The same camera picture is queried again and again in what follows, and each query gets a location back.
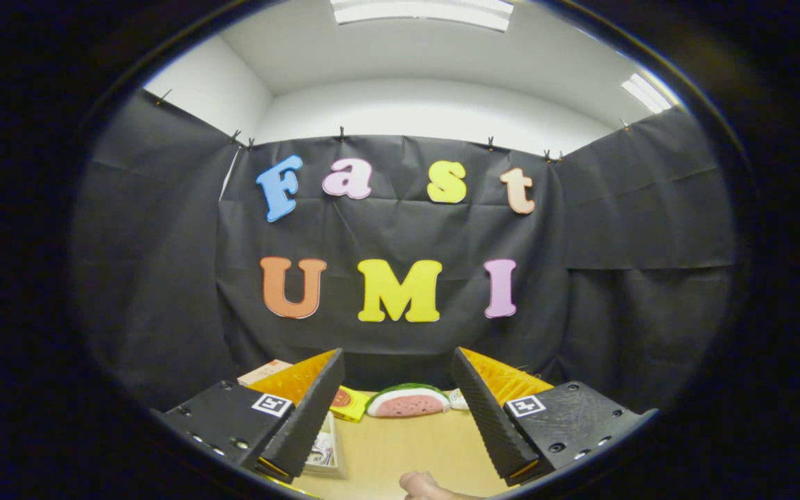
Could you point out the beige fabric storage box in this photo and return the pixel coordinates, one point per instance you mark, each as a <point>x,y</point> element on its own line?
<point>339,451</point>

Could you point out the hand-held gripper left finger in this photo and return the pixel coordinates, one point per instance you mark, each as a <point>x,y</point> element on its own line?
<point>310,423</point>

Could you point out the yellow book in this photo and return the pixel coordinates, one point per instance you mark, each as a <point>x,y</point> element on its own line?
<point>351,406</point>

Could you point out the beige book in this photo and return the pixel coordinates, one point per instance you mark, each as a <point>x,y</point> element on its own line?
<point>264,371</point>

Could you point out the long ceiling light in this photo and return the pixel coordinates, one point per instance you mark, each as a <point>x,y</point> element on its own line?
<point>421,11</point>

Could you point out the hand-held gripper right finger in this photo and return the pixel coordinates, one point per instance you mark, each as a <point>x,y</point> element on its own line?
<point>487,423</point>

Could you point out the small ceiling light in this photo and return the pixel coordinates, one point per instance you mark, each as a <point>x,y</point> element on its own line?
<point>646,93</point>

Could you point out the white duck plush toy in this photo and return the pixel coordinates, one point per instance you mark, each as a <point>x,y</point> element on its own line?
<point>458,400</point>

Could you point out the watermelon slice plush toy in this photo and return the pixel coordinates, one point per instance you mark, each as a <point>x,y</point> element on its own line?
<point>407,404</point>

